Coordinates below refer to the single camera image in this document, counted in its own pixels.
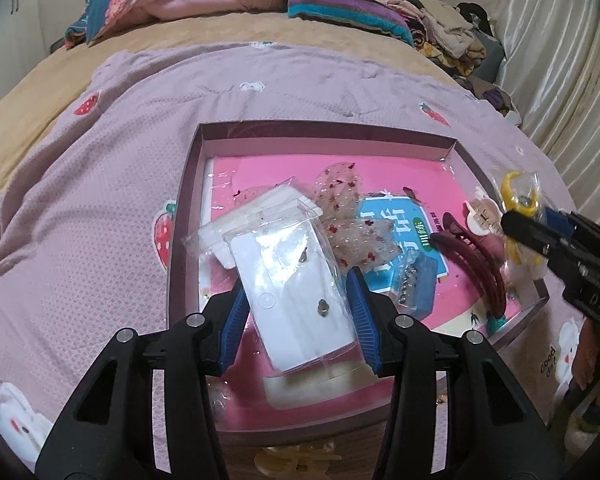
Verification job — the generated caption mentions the yellow hoop earrings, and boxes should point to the yellow hoop earrings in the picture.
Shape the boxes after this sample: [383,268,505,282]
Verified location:
[498,170,546,271]

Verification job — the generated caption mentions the dark red hair clip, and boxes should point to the dark red hair clip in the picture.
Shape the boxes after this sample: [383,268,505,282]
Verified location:
[429,212,507,320]

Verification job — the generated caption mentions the white earring card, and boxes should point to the white earring card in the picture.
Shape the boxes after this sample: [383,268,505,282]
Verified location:
[224,211,355,373]

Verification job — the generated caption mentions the beige red-dotted mesh scrunchie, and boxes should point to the beige red-dotted mesh scrunchie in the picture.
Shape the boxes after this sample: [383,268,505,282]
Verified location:
[310,162,402,273]

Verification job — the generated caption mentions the pearly white claw hair clip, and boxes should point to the pearly white claw hair clip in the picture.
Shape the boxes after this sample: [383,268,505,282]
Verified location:
[253,442,342,480]

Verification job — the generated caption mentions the pink bear hair clip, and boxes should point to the pink bear hair clip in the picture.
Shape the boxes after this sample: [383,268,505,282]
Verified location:
[464,186,503,237]

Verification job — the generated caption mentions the white pleated curtain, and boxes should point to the white pleated curtain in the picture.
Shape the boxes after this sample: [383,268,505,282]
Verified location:
[494,0,600,224]

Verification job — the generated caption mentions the lilac strawberry bunny quilt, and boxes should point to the lilac strawberry bunny quilt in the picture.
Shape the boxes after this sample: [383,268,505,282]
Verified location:
[0,41,573,468]

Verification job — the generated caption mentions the pile of folded clothes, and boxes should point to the pile of folded clothes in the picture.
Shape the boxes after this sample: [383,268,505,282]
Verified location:
[376,0,521,126]

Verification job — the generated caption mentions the clear plastic bag white card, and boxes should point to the clear plastic bag white card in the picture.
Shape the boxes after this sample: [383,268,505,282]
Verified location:
[184,181,323,270]

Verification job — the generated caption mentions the purple shallow cardboard tray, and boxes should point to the purple shallow cardboard tray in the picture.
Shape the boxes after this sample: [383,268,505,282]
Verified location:
[164,120,552,436]

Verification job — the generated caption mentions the purple teal striped blanket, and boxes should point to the purple teal striped blanket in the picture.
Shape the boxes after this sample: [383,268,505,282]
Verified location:
[287,0,415,47]

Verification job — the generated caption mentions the tan bed sheet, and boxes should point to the tan bed sheet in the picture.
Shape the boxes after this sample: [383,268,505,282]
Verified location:
[0,13,453,192]

